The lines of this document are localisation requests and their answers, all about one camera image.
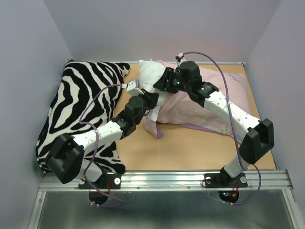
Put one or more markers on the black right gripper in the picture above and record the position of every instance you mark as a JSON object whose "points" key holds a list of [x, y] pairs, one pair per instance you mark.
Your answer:
{"points": [[168, 75]]}

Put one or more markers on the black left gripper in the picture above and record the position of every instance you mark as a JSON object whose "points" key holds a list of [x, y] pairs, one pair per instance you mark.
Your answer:
{"points": [[150, 98]]}

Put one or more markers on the white pillow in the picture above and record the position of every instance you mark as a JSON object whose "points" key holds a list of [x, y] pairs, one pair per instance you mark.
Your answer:
{"points": [[150, 72]]}

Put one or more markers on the pink printed pillowcase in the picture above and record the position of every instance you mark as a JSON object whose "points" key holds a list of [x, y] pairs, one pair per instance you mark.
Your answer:
{"points": [[179, 109]]}

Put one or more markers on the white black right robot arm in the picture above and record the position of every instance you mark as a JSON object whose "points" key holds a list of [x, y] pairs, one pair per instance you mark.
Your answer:
{"points": [[257, 135]]}

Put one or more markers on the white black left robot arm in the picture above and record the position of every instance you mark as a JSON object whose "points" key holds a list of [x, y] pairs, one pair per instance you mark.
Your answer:
{"points": [[66, 157]]}

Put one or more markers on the white inner pillow tag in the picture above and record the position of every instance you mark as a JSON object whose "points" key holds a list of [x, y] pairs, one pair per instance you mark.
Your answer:
{"points": [[153, 114]]}

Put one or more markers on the zebra striped pillow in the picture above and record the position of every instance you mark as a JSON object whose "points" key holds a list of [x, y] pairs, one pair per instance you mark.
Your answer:
{"points": [[88, 93]]}

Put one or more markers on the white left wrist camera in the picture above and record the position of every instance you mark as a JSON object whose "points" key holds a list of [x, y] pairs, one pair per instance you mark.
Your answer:
{"points": [[133, 87]]}

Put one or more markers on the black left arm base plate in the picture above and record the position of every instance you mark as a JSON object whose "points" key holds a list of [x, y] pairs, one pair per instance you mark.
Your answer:
{"points": [[106, 181]]}

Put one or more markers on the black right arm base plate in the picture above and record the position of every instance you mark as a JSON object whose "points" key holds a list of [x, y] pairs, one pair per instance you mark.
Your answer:
{"points": [[220, 180]]}

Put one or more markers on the aluminium front mounting rail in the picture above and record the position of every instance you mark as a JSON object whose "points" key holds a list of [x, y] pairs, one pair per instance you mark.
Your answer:
{"points": [[193, 181]]}

